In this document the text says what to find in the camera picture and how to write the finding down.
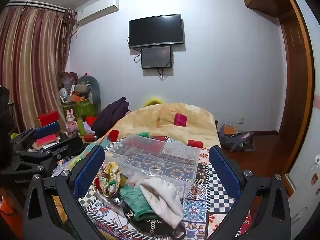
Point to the green bottle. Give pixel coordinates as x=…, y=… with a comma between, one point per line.
x=80, y=127

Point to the pink box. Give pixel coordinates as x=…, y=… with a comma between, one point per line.
x=47, y=140

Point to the pink rabbit toy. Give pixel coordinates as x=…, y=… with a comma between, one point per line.
x=72, y=123

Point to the wooden door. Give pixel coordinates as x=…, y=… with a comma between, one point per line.
x=292, y=80

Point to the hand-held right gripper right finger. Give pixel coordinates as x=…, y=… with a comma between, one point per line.
x=225, y=172

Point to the white air conditioner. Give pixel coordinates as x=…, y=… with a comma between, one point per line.
x=97, y=10

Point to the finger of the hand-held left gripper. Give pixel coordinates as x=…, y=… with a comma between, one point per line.
x=47, y=128
x=71, y=145

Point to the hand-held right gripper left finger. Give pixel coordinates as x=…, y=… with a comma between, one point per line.
x=88, y=171

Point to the white knit cloth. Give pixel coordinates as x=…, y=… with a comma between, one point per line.
x=162, y=202

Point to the grey purple backpack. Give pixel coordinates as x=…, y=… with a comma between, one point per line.
x=237, y=142

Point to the small black monitor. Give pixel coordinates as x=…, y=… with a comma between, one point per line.
x=156, y=57

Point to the dark purple jacket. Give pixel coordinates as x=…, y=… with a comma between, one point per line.
x=110, y=117

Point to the orange bag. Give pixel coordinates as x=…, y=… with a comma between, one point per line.
x=10, y=217

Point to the small white fan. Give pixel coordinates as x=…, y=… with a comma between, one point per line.
x=63, y=95

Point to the floral scrunchie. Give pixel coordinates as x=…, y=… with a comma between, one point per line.
x=107, y=177

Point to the wall-mounted black television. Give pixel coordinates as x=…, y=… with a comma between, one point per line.
x=156, y=30

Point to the striped red beige curtain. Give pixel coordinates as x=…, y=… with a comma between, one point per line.
x=30, y=55

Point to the grey plush toy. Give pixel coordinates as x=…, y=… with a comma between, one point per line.
x=95, y=90

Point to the green patterned box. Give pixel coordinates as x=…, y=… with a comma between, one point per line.
x=85, y=108

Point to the red box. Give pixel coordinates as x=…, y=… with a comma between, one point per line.
x=47, y=117

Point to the white wall outlet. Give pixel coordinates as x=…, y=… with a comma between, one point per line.
x=241, y=120

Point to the patterned tile-print bedsheet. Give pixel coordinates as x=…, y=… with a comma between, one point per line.
x=197, y=210

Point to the yellow round object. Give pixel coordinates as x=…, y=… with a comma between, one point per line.
x=152, y=101

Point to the red cloth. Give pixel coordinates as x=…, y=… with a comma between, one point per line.
x=92, y=121

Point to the clear plastic storage box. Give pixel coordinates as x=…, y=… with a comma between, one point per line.
x=160, y=155

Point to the green knit cloth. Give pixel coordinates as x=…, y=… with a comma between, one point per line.
x=135, y=197

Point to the white curtain rail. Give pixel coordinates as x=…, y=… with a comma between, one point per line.
x=37, y=5

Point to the red can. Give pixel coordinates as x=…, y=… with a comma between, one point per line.
x=90, y=137

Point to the yellow cloth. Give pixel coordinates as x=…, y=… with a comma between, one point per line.
x=124, y=180

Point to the orange notebook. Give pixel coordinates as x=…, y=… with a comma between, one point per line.
x=231, y=130

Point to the yellow fleece blanket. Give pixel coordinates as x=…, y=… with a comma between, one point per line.
x=155, y=115

